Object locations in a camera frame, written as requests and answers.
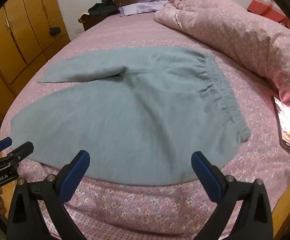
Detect smartphone on bed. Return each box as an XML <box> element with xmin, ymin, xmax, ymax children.
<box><xmin>272</xmin><ymin>96</ymin><xmax>290</xmax><ymax>153</ymax></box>

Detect pink floral duvet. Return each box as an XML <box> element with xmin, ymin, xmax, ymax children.
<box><xmin>155</xmin><ymin>0</ymin><xmax>290</xmax><ymax>120</ymax></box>

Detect dark wooden nightstand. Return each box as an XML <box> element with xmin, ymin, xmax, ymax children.
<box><xmin>78</xmin><ymin>14</ymin><xmax>109</xmax><ymax>31</ymax></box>

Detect grey-green pants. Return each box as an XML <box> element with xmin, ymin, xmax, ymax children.
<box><xmin>11</xmin><ymin>47</ymin><xmax>251</xmax><ymax>186</ymax></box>

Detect black clothes pile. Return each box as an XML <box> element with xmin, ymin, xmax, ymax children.
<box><xmin>88</xmin><ymin>0</ymin><xmax>119</xmax><ymax>16</ymax></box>

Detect wall socket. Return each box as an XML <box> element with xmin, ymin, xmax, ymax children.
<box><xmin>75</xmin><ymin>29</ymin><xmax>84</xmax><ymax>34</ymax></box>

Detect pink floral bed sheet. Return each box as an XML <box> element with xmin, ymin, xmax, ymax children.
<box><xmin>0</xmin><ymin>14</ymin><xmax>290</xmax><ymax>239</ymax></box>

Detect black bag on wardrobe handle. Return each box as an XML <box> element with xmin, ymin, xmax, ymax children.
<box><xmin>49</xmin><ymin>27</ymin><xmax>61</xmax><ymax>36</ymax></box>

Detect wooden wardrobe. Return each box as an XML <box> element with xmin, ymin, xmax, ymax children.
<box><xmin>0</xmin><ymin>0</ymin><xmax>70</xmax><ymax>126</ymax></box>

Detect purple pillow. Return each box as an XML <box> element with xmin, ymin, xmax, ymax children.
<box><xmin>118</xmin><ymin>0</ymin><xmax>169</xmax><ymax>17</ymax></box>

